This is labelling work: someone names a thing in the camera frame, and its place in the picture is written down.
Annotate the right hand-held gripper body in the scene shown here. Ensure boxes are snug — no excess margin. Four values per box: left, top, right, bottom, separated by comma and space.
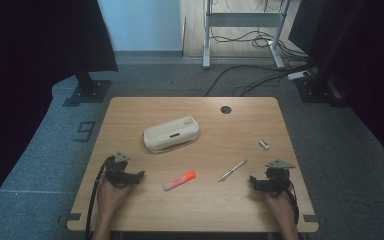
265, 159, 296, 193

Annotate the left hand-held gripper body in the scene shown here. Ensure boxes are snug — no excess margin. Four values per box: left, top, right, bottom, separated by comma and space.
103, 150, 135, 189

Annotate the silver pen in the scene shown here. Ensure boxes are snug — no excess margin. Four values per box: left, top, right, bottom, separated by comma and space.
217, 158, 248, 183

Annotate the orange highlighter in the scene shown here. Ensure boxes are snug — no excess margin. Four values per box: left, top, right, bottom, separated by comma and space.
162, 170, 197, 192

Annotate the white fabric pencil case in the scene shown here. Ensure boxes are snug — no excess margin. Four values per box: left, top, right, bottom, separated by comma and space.
142, 115, 201, 154

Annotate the person's left hand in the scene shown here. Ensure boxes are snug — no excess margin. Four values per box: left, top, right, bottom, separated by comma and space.
96, 176, 131, 216

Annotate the person's right hand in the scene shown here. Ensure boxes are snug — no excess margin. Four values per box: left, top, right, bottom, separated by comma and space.
265, 190, 296, 223

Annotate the black metal stand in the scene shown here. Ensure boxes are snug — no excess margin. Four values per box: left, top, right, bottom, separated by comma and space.
294, 0, 368, 108
63, 49, 113, 108

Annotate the white power strip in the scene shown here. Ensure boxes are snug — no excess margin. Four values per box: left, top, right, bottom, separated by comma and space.
287, 70, 311, 81

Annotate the black curtain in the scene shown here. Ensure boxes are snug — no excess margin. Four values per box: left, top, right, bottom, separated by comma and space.
288, 0, 384, 174
0, 0, 119, 221

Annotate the right hand-held gripper black cable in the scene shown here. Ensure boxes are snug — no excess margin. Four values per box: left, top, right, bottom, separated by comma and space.
279, 179, 300, 225

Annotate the hand-held gripper black cable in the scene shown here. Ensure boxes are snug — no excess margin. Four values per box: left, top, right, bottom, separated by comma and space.
84, 156, 112, 240
279, 179, 300, 225

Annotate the left hand-held gripper black cable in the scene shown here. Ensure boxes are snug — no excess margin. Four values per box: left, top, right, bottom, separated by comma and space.
84, 156, 112, 240

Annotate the long black floor cable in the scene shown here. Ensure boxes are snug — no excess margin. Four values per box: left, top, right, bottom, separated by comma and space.
203, 63, 314, 98

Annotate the tangle of black cables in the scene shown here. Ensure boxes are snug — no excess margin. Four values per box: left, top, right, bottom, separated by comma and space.
209, 28, 309, 63

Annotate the white metal desk frame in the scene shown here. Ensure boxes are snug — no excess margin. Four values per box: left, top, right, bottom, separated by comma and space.
202, 0, 293, 70

